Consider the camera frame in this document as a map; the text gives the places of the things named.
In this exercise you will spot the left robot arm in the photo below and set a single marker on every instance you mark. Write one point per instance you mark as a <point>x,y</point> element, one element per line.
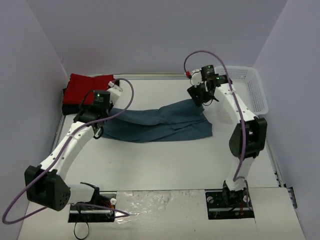
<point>47,180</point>

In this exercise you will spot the white plastic basket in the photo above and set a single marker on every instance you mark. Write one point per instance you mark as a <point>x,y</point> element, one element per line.
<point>248,85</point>

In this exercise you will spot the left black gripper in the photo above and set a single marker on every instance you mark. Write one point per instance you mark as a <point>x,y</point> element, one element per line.
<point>99,126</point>

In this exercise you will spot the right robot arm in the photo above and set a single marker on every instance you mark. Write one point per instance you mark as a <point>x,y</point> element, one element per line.
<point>249,134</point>

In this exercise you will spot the blue t shirt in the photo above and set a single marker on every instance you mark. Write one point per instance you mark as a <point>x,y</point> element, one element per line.
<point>179,121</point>

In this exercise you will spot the red folded t shirt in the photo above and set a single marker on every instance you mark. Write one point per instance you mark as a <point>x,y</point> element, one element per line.
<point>85,87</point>

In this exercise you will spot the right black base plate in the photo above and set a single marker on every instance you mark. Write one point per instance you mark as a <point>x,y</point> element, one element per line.
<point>218,209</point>

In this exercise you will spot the black folded t shirt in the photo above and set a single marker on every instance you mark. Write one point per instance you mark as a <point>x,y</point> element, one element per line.
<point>72,108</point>

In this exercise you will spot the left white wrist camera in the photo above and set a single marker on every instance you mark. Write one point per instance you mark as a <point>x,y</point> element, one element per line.
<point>115,92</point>

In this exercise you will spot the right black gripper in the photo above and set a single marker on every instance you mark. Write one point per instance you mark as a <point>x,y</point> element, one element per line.
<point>196,94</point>

